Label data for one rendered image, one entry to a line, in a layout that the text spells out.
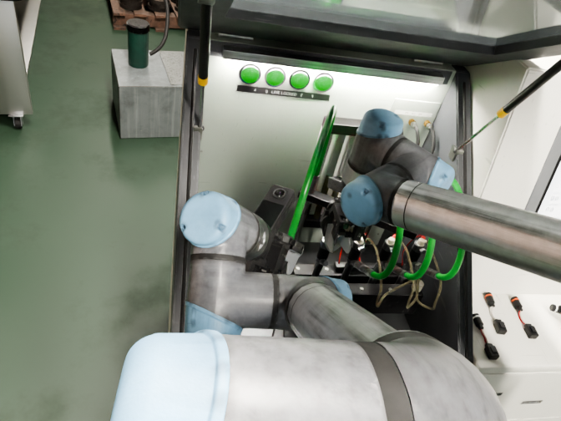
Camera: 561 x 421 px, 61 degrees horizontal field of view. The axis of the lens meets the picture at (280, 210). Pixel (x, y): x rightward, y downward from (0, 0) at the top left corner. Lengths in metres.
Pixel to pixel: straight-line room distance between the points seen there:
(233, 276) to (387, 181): 0.28
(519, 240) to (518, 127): 0.58
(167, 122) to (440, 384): 3.13
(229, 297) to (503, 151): 0.79
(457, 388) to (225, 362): 0.12
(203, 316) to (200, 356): 0.38
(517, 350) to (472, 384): 1.06
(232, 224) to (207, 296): 0.10
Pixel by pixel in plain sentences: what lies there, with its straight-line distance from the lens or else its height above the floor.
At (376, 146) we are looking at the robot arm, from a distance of 0.87.
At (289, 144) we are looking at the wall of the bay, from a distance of 1.28.
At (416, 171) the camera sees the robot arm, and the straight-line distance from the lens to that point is 0.82.
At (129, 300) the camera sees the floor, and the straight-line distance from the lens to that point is 2.37.
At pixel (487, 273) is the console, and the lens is 1.38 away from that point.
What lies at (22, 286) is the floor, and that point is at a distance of 2.49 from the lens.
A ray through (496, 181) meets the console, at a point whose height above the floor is 1.30.
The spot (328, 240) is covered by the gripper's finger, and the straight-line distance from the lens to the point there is 1.06.
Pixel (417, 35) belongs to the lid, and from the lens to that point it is 1.07.
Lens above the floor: 1.88
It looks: 40 degrees down
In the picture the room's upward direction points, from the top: 14 degrees clockwise
